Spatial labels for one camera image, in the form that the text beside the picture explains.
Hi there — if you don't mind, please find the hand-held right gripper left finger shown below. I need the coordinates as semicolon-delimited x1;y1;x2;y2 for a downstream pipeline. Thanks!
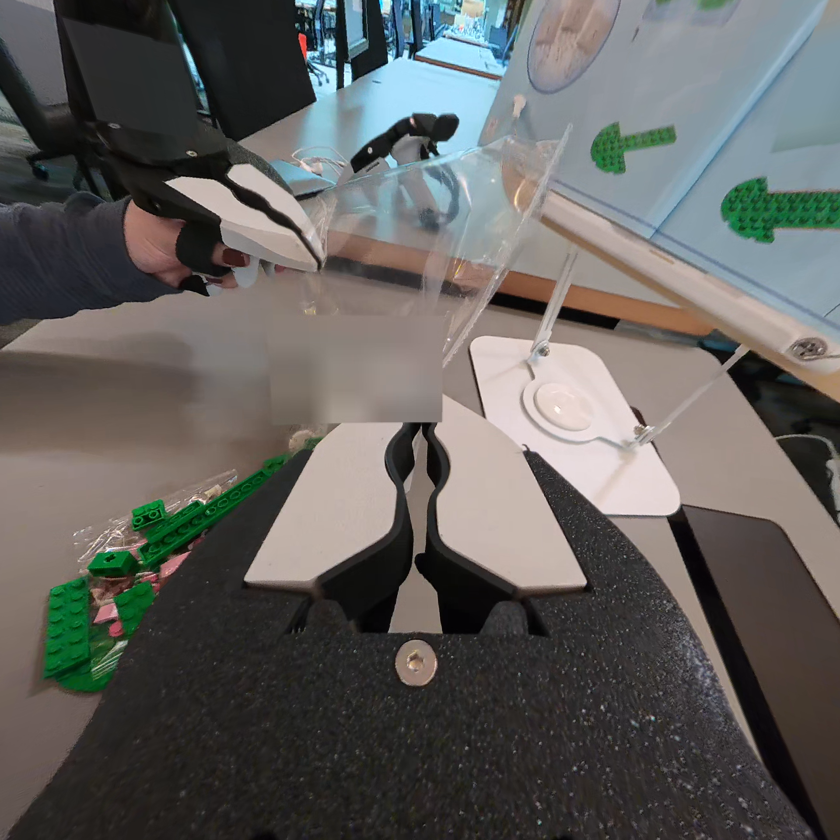
244;423;422;634

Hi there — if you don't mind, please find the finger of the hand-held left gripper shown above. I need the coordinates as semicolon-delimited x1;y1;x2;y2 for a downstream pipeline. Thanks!
167;176;324;274
228;164;327;263

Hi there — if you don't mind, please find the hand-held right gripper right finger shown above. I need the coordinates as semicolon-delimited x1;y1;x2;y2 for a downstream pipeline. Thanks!
415;394;588;635

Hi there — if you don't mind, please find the clear plastic bag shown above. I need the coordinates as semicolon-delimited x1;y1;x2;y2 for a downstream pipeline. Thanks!
289;123;573;371

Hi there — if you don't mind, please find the pile of lego pieces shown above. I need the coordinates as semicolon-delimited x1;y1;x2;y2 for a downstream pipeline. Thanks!
42;436;326;694

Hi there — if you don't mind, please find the person's left forearm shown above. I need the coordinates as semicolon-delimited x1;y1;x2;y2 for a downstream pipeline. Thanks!
0;190;172;326

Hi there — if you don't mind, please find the person's left hand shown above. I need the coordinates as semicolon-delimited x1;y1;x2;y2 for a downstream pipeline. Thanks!
125;197;290;296

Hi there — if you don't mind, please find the black office chair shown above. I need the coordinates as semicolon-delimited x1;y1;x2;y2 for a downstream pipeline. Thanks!
167;0;317;142
0;36;106;198

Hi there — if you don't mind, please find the grey wood-edged desk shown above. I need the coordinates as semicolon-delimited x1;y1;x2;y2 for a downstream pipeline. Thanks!
236;62;716;337

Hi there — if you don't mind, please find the spare hand-held gripper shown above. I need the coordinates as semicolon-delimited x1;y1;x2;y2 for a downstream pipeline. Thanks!
351;113;462;231

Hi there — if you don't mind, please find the open instruction booklet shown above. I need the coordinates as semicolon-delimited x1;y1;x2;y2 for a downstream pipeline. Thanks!
486;0;840;312

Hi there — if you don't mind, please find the white cable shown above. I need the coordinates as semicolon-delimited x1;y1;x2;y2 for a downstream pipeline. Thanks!
774;433;840;513

